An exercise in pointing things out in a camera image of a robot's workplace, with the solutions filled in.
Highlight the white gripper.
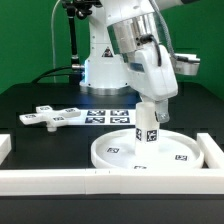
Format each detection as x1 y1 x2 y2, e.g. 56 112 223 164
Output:
127 44 178 122

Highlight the white round table top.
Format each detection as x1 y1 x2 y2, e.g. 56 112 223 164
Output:
91 128 204 170

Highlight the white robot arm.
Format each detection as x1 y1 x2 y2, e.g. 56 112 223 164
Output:
81 0 200 123

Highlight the white marker sheet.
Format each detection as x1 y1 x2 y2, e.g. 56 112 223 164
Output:
69 109 135 125

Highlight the white cross-shaped table base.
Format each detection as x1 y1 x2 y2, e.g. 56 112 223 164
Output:
19 105 81 132

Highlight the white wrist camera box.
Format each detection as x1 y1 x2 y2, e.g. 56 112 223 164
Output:
171 53 200 76

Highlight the white fence right rail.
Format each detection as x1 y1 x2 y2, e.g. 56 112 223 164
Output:
197 133 224 170

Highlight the white fence rail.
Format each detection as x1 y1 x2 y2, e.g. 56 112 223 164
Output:
0 134 12 165
0 169 224 196
197 133 224 170

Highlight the white fence front rail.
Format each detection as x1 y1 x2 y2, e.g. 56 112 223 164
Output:
0 169 224 196

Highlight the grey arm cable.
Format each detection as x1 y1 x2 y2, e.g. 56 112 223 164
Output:
148 0 178 61

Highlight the black cable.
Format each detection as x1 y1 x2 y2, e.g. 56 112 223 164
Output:
31 65 74 84

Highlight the black camera stand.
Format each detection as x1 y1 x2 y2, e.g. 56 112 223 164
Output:
62 0 102 85

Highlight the white cable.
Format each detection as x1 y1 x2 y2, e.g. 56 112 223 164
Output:
50 0 63 84

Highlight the white fence left rail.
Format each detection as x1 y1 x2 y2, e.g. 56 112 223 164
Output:
0 134 12 165

